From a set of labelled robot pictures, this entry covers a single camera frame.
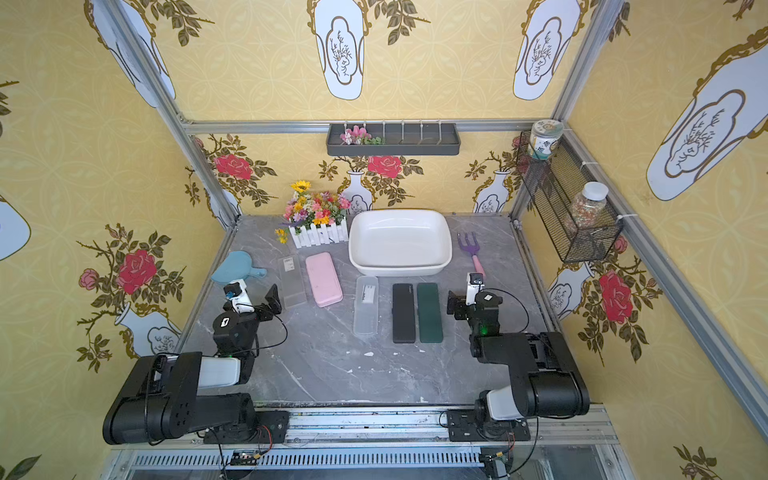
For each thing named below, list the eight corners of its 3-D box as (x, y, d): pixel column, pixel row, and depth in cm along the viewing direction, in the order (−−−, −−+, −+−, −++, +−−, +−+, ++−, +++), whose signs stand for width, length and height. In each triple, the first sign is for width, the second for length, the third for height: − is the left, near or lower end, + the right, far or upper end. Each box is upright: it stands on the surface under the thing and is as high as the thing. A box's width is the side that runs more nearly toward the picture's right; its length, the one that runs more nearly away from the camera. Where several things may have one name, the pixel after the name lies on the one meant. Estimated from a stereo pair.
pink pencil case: (316, 309, 97) (315, 306, 95) (305, 260, 109) (304, 257, 107) (345, 300, 99) (344, 296, 97) (331, 253, 111) (330, 249, 109)
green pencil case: (420, 342, 90) (420, 339, 88) (416, 285, 103) (416, 282, 101) (443, 342, 90) (444, 339, 88) (436, 285, 103) (437, 282, 101)
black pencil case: (392, 343, 90) (392, 340, 88) (392, 286, 102) (392, 283, 101) (416, 343, 90) (416, 340, 88) (412, 286, 102) (413, 283, 101)
